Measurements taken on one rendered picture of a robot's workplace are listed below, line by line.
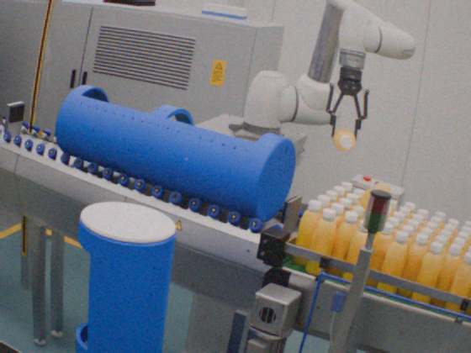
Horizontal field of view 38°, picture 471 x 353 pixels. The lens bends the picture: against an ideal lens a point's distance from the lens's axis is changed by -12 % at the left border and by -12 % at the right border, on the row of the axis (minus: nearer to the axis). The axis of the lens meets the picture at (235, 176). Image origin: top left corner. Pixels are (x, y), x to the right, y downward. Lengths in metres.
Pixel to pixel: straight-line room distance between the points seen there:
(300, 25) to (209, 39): 1.28
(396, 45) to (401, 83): 2.69
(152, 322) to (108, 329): 0.14
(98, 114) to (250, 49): 1.50
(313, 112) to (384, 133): 2.15
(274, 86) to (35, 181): 1.03
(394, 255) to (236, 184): 0.58
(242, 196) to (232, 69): 1.74
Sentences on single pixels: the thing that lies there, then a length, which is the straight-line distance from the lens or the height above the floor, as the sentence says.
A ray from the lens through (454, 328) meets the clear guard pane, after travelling 2.14.
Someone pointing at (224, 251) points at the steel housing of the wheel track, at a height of 0.85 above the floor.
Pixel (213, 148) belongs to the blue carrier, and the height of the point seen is 1.17.
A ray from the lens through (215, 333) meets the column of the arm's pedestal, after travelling 3.29.
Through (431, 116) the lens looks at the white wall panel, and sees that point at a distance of 5.10.
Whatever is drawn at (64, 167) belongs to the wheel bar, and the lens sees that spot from 2.85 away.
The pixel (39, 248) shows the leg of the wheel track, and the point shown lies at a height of 0.52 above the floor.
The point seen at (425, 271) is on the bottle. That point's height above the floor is 1.02.
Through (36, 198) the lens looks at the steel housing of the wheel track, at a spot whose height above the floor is 0.75.
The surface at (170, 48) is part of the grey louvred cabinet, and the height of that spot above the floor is 1.23.
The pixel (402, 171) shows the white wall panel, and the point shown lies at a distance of 5.20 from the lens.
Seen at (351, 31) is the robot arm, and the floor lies 1.64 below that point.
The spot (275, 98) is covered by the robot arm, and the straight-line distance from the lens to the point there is 2.99.
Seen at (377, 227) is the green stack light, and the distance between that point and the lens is 1.98.
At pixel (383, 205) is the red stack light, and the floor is 1.23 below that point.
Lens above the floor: 1.79
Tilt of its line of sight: 17 degrees down
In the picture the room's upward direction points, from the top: 10 degrees clockwise
